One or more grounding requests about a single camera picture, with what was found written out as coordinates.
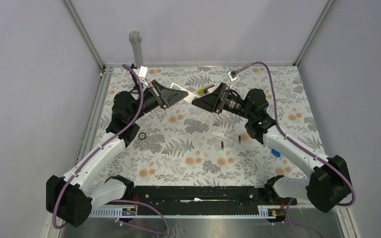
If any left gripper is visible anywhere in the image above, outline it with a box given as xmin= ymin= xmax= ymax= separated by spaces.
xmin=129 ymin=79 xmax=188 ymax=122

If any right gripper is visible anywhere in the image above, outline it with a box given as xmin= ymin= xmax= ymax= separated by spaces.
xmin=192 ymin=82 xmax=254 ymax=120

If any white remote control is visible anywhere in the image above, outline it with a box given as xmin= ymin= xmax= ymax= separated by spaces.
xmin=170 ymin=82 xmax=199 ymax=103

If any white battery cover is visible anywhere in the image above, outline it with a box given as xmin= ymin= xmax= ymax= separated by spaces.
xmin=211 ymin=130 xmax=225 ymax=138

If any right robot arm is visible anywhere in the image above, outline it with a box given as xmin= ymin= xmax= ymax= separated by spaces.
xmin=192 ymin=83 xmax=353 ymax=213

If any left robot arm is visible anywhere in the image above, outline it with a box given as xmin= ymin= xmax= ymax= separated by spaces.
xmin=46 ymin=80 xmax=188 ymax=229

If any floral patterned mat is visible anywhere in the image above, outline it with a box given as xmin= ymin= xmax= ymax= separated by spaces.
xmin=93 ymin=65 xmax=324 ymax=186

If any grey microphone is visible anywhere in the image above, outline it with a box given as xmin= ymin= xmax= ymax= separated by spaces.
xmin=129 ymin=31 xmax=143 ymax=67

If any blue plastic piece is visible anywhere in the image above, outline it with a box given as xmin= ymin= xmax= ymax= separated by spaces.
xmin=271 ymin=149 xmax=281 ymax=158

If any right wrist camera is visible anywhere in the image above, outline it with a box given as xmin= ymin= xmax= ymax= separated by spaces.
xmin=227 ymin=70 xmax=239 ymax=82

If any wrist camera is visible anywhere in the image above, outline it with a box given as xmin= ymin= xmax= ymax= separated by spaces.
xmin=136 ymin=66 xmax=148 ymax=79
xmin=227 ymin=70 xmax=239 ymax=82

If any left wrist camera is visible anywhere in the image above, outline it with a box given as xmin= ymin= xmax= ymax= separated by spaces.
xmin=136 ymin=66 xmax=148 ymax=79

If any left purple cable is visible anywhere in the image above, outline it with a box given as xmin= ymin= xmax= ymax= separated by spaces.
xmin=52 ymin=64 xmax=171 ymax=236

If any purple cable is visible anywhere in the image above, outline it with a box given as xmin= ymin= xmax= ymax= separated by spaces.
xmin=52 ymin=64 xmax=171 ymax=236
xmin=236 ymin=61 xmax=357 ymax=238

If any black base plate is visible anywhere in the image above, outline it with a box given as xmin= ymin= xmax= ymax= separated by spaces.
xmin=122 ymin=186 xmax=297 ymax=210

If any white slotted cable duct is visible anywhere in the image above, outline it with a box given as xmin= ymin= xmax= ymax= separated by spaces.
xmin=89 ymin=205 xmax=286 ymax=220

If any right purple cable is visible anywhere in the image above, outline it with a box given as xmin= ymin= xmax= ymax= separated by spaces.
xmin=236 ymin=61 xmax=357 ymax=238

